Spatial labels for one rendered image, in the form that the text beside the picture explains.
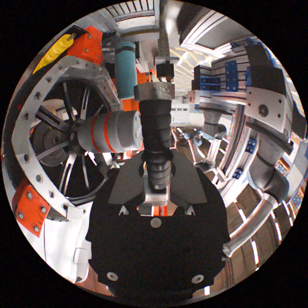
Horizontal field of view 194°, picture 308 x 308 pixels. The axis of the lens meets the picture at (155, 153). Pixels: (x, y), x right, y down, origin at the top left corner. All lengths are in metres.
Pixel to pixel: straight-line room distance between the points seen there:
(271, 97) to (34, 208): 0.52
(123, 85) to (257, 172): 0.63
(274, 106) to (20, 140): 0.48
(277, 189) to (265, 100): 0.33
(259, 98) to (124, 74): 0.43
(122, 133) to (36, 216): 0.28
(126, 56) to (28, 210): 0.50
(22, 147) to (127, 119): 0.24
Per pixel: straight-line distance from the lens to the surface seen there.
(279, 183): 0.51
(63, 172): 0.36
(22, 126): 0.21
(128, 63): 0.41
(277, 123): 0.29
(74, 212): 0.27
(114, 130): 0.25
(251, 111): 0.32
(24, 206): 0.22
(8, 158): 0.29
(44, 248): 0.74
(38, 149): 0.70
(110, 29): 0.86
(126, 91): 0.37
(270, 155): 0.44
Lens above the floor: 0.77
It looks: 32 degrees up
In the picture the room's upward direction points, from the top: 177 degrees clockwise
